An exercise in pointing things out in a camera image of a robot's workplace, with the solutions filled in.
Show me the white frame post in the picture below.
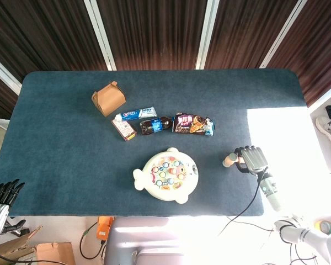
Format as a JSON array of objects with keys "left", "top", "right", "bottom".
[
  {"left": 307, "top": 79, "right": 331, "bottom": 114},
  {"left": 0, "top": 51, "right": 23, "bottom": 96},
  {"left": 195, "top": 0, "right": 220, "bottom": 70},
  {"left": 259, "top": 0, "right": 308, "bottom": 68},
  {"left": 84, "top": 0, "right": 117, "bottom": 71}
]

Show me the white sneaker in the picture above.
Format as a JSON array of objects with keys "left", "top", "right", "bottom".
[{"left": 316, "top": 115, "right": 331, "bottom": 147}]

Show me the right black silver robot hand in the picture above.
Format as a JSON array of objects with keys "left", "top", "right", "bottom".
[{"left": 233, "top": 145, "right": 270, "bottom": 175}]

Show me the cola bottle with blue label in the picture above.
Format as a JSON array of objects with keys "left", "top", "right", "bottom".
[{"left": 139, "top": 116, "right": 173, "bottom": 136}]

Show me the pink white toy mallet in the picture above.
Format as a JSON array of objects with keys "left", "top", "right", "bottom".
[{"left": 222, "top": 153, "right": 245, "bottom": 168}]

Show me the blue white toothpaste tube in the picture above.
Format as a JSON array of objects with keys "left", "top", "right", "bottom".
[{"left": 115, "top": 107, "right": 157, "bottom": 123}]

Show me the fish-shaped toy game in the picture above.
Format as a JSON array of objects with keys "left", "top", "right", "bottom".
[{"left": 132, "top": 147, "right": 200, "bottom": 204}]

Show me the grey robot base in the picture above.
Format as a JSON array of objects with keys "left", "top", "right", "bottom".
[{"left": 103, "top": 217, "right": 189, "bottom": 265}]

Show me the small red carton box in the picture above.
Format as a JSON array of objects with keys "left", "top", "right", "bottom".
[{"left": 111, "top": 118, "right": 138, "bottom": 142}]

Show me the green black floor cable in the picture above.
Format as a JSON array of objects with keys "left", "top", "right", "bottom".
[{"left": 79, "top": 222, "right": 108, "bottom": 261}]

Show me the blue table cloth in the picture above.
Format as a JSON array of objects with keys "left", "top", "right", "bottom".
[{"left": 0, "top": 68, "right": 307, "bottom": 218}]

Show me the brown cardboard box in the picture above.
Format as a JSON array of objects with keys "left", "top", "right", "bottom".
[{"left": 0, "top": 226, "right": 77, "bottom": 265}]

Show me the dark brown snack bag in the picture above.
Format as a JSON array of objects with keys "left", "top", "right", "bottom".
[{"left": 171, "top": 112, "right": 216, "bottom": 137}]

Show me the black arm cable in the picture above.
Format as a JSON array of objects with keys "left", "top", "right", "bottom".
[{"left": 217, "top": 168, "right": 265, "bottom": 236}]

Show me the orange device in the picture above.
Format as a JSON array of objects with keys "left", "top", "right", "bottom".
[{"left": 95, "top": 216, "right": 115, "bottom": 241}]

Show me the brown paper gable box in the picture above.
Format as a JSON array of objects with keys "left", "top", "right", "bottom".
[{"left": 91, "top": 81, "right": 127, "bottom": 117}]

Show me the yellow tape roll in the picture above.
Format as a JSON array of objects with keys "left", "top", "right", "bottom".
[{"left": 314, "top": 220, "right": 331, "bottom": 236}]

